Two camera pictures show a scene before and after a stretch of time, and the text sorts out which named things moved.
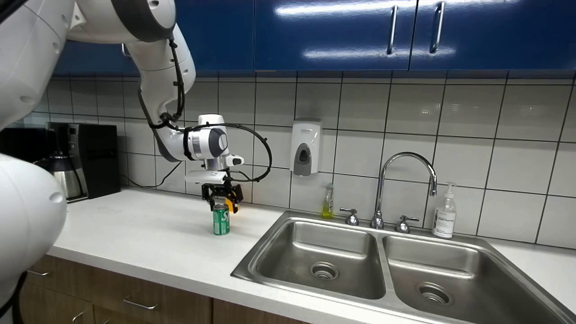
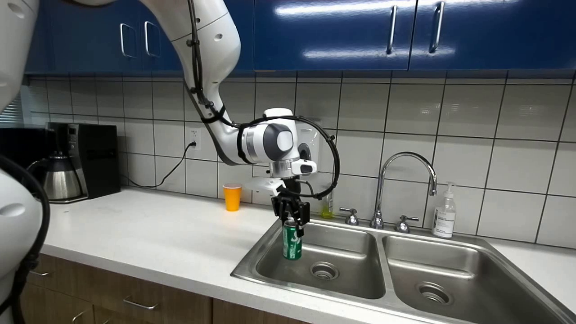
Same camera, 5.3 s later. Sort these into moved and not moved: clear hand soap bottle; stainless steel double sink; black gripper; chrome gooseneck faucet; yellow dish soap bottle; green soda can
Moved: black gripper; green soda can
Not moved: stainless steel double sink; yellow dish soap bottle; chrome gooseneck faucet; clear hand soap bottle
